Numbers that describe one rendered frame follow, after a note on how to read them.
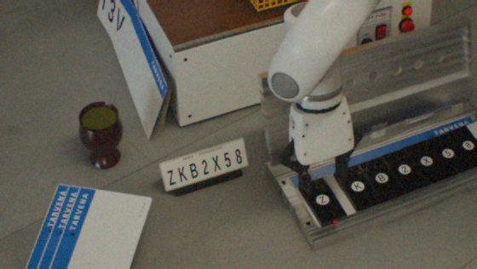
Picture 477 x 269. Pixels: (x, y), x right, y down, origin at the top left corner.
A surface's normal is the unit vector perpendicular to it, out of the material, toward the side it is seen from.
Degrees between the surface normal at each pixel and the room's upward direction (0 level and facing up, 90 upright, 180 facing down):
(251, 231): 0
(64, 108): 0
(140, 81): 69
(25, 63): 0
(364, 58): 76
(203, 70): 90
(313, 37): 52
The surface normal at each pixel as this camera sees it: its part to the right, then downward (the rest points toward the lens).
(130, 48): -0.90, -0.03
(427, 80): 0.36, 0.46
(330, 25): -0.02, -0.04
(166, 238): -0.03, -0.71
